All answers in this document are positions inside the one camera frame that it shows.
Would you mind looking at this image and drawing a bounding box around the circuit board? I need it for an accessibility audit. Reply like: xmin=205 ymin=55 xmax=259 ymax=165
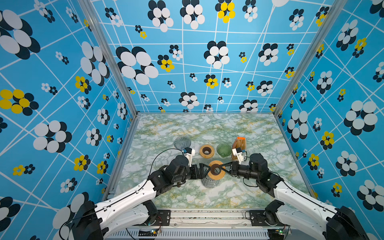
xmin=268 ymin=229 xmax=285 ymax=240
xmin=138 ymin=229 xmax=160 ymax=237

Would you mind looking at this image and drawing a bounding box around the wooden dripper ring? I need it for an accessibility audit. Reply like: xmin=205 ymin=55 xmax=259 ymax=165
xmin=207 ymin=159 xmax=226 ymax=181
xmin=199 ymin=144 xmax=216 ymax=160

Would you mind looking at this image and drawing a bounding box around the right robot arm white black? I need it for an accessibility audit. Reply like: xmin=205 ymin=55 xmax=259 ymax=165
xmin=211 ymin=154 xmax=369 ymax=240

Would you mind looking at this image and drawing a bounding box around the aluminium front rail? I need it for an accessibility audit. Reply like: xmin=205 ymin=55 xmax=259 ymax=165
xmin=86 ymin=208 xmax=343 ymax=240

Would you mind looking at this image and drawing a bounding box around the right aluminium corner post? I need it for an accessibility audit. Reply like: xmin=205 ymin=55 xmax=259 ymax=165
xmin=274 ymin=0 xmax=348 ymax=118

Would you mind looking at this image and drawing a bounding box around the wooden dripper ring front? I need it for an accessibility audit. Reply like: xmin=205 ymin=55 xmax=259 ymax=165
xmin=207 ymin=159 xmax=226 ymax=181

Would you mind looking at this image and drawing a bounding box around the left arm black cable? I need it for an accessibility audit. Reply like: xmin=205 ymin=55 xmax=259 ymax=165
xmin=58 ymin=148 xmax=185 ymax=239

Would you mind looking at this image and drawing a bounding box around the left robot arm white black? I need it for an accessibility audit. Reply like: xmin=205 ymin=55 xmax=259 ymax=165
xmin=65 ymin=155 xmax=211 ymax=240

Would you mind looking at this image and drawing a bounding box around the left aluminium corner post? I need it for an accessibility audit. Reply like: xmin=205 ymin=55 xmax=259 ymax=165
xmin=79 ymin=0 xmax=138 ymax=119

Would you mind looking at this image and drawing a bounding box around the wooden dripper ring back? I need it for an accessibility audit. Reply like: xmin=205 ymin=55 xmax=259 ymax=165
xmin=199 ymin=144 xmax=216 ymax=160

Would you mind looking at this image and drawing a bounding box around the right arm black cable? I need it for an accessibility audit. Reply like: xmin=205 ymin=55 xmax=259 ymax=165
xmin=242 ymin=154 xmax=289 ymax=188

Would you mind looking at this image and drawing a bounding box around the ribbed glass carafe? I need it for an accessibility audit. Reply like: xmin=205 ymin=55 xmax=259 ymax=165
xmin=202 ymin=179 xmax=220 ymax=189

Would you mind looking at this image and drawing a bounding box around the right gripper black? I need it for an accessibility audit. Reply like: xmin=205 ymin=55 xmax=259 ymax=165
xmin=219 ymin=161 xmax=261 ymax=182

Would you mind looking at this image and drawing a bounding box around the left circuit board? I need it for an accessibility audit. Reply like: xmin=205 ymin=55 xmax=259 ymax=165
xmin=138 ymin=229 xmax=160 ymax=237

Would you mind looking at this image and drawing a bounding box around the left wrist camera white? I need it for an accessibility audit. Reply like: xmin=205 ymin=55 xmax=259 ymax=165
xmin=184 ymin=147 xmax=196 ymax=167

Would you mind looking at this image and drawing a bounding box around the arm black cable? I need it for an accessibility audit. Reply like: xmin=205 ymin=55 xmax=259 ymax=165
xmin=58 ymin=148 xmax=185 ymax=239
xmin=242 ymin=154 xmax=289 ymax=188

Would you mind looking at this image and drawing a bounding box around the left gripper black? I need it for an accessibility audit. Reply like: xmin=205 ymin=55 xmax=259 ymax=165
xmin=173 ymin=162 xmax=212 ymax=185

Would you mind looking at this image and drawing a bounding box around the green glass dripper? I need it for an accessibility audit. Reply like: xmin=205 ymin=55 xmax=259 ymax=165
xmin=217 ymin=144 xmax=233 ymax=158

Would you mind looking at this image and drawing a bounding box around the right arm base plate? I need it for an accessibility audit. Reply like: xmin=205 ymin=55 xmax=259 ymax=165
xmin=245 ymin=210 xmax=284 ymax=228

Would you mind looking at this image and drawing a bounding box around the right circuit board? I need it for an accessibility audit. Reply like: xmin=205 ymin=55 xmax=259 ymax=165
xmin=268 ymin=229 xmax=285 ymax=240

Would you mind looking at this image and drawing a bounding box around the aluminium corner post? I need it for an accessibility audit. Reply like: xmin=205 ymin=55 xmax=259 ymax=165
xmin=79 ymin=0 xmax=138 ymax=119
xmin=274 ymin=0 xmax=348 ymax=118

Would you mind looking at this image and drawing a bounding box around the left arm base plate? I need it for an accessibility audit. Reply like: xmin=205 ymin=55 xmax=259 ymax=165
xmin=146 ymin=210 xmax=172 ymax=226

